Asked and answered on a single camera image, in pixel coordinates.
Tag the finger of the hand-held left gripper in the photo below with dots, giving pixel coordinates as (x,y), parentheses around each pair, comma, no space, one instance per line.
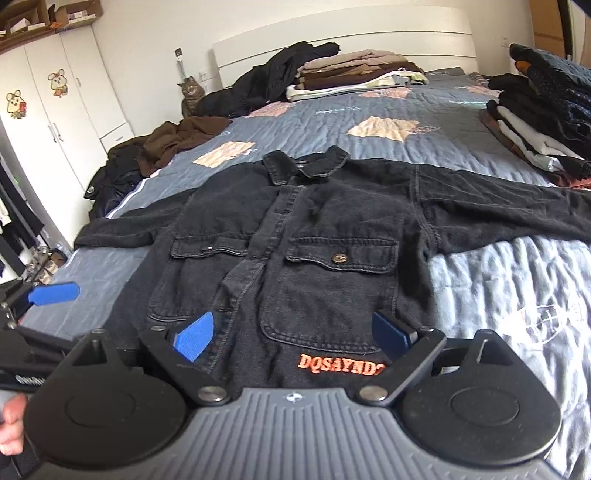
(55,293)
(41,341)

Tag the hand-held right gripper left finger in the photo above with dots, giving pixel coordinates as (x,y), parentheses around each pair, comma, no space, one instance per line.
(194,337)

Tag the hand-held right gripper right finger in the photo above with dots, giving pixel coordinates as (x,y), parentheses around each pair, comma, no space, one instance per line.
(391,337)

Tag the black denim jacket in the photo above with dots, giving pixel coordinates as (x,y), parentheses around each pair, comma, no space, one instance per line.
(314,217)

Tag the stack of brown folded clothes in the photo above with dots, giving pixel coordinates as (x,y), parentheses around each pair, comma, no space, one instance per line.
(351,74)

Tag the stack of dark folded clothes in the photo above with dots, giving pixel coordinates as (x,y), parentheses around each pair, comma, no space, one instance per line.
(545,115)

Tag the person's left hand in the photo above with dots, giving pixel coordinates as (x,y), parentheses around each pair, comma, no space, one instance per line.
(13,424)

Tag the row of shoes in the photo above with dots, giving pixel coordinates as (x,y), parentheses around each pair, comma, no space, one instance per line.
(46,265)

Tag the grey quilted bedspread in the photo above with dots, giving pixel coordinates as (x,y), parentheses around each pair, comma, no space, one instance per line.
(485,286)

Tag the black crumpled garment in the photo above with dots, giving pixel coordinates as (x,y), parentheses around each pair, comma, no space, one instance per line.
(115,175)

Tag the white wardrobe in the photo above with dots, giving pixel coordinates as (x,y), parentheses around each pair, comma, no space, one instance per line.
(51,138)

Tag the cartoon animal sticker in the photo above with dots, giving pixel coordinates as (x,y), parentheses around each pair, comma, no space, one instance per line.
(16,104)
(58,83)

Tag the brown crumpled garment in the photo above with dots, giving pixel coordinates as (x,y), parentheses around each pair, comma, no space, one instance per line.
(184,134)

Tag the tabby cat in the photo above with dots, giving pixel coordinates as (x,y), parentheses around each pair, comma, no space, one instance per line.
(190,94)

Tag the black puffer jacket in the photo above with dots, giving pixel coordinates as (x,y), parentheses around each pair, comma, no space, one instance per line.
(258,87)

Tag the flat cardboard box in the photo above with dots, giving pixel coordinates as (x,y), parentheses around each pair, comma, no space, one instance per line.
(23,18)

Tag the white headboard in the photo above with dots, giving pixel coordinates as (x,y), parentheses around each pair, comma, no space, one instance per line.
(351,37)

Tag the wooden cabinet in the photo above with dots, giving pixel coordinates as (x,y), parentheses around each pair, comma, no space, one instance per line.
(547,23)

